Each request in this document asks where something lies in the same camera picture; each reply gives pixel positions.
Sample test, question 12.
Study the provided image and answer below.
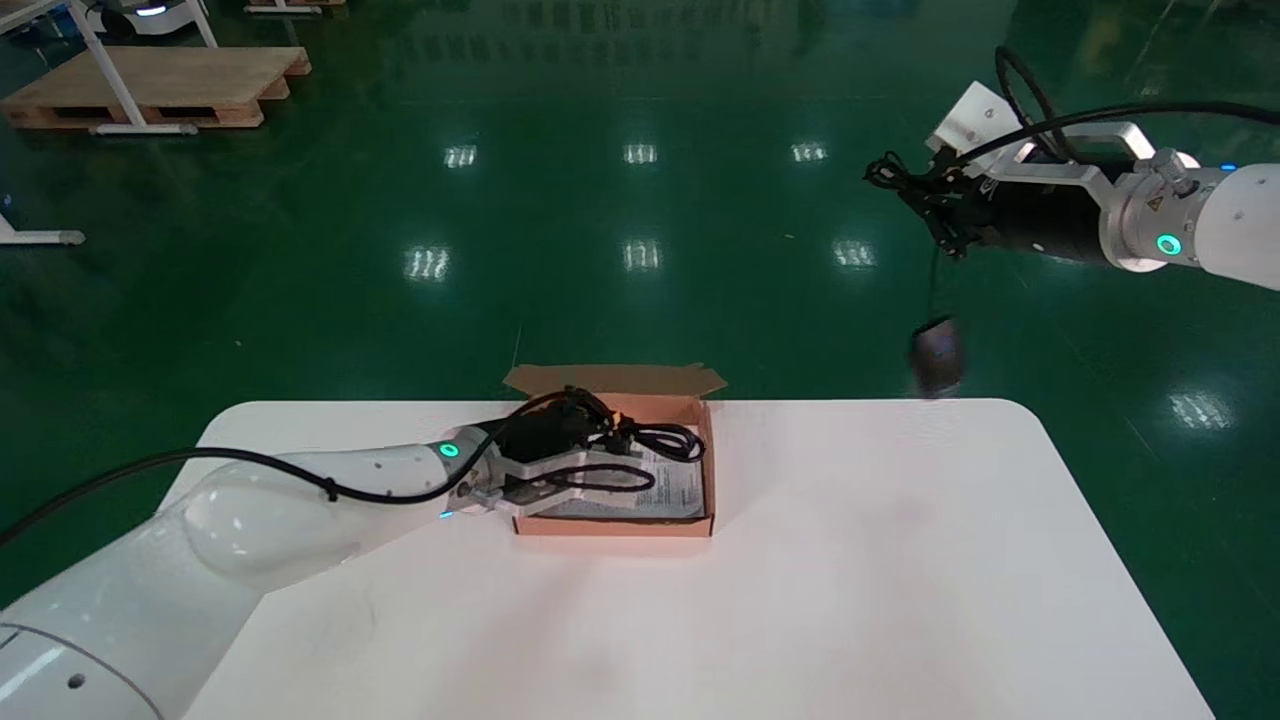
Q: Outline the thin black usb cable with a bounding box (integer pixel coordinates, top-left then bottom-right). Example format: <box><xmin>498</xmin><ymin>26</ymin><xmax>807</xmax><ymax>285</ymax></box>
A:
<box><xmin>863</xmin><ymin>150</ymin><xmax>969</xmax><ymax>399</ymax></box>

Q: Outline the white table foot bar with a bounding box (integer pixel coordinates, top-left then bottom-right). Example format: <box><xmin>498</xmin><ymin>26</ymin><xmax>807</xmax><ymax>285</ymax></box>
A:
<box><xmin>0</xmin><ymin>203</ymin><xmax>87</xmax><ymax>247</ymax></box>

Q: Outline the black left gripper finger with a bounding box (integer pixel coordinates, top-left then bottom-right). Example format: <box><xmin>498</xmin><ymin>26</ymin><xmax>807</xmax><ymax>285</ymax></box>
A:
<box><xmin>563</xmin><ymin>386</ymin><xmax>615</xmax><ymax>423</ymax></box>
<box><xmin>572</xmin><ymin>424</ymin><xmax>633</xmax><ymax>458</ymax></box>

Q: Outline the white printed instruction sheet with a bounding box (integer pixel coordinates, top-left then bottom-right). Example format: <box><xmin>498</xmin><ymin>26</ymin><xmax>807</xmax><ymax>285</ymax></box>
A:
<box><xmin>545</xmin><ymin>440</ymin><xmax>707</xmax><ymax>522</ymax></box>

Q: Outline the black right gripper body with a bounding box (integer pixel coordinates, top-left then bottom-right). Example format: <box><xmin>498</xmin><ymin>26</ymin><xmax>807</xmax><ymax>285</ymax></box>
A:
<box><xmin>963</xmin><ymin>180</ymin><xmax>1111</xmax><ymax>266</ymax></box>

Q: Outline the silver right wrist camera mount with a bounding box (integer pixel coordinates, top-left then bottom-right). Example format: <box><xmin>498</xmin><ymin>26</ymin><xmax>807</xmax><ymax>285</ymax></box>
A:
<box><xmin>924</xmin><ymin>80</ymin><xmax>1158</xmax><ymax>191</ymax></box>

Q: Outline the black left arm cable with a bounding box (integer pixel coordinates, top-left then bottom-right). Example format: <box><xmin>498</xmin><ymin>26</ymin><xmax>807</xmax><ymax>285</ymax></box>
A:
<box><xmin>0</xmin><ymin>388</ymin><xmax>579</xmax><ymax>549</ymax></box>

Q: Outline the thick black power cable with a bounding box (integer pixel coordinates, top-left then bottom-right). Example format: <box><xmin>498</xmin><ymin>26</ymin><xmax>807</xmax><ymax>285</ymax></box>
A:
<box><xmin>545</xmin><ymin>418</ymin><xmax>707</xmax><ymax>497</ymax></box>

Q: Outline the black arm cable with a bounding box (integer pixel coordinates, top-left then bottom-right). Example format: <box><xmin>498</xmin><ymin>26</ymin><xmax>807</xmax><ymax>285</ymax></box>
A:
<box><xmin>994</xmin><ymin>45</ymin><xmax>1280</xmax><ymax>167</ymax></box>
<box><xmin>0</xmin><ymin>388</ymin><xmax>579</xmax><ymax>549</ymax></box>

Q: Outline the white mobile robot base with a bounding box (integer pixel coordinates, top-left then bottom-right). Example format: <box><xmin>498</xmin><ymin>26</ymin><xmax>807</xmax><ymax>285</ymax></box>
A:
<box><xmin>85</xmin><ymin>0</ymin><xmax>204</xmax><ymax>37</ymax></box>

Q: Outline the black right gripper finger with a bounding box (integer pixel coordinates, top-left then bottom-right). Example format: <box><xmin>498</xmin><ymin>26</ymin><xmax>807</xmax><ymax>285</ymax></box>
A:
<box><xmin>922</xmin><ymin>203</ymin><xmax>988</xmax><ymax>260</ymax></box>
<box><xmin>890</xmin><ymin>152</ymin><xmax>981</xmax><ymax>208</ymax></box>

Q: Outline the orange cardboard storage box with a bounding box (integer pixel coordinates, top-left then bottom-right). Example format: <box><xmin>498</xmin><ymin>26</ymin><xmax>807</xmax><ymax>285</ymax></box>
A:
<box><xmin>502</xmin><ymin>362</ymin><xmax>729</xmax><ymax>540</ymax></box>

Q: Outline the large wooden pallet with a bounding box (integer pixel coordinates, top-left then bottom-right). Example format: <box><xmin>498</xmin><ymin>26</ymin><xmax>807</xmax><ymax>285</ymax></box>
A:
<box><xmin>0</xmin><ymin>45</ymin><xmax>313</xmax><ymax>132</ymax></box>

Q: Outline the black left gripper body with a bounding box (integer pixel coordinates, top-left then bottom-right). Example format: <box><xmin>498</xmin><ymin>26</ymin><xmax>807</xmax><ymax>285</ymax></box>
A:
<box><xmin>458</xmin><ymin>398</ymin><xmax>583</xmax><ymax>483</ymax></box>

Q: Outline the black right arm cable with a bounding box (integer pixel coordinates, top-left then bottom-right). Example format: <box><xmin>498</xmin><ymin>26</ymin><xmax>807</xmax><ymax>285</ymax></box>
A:
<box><xmin>994</xmin><ymin>45</ymin><xmax>1280</xmax><ymax>167</ymax></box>

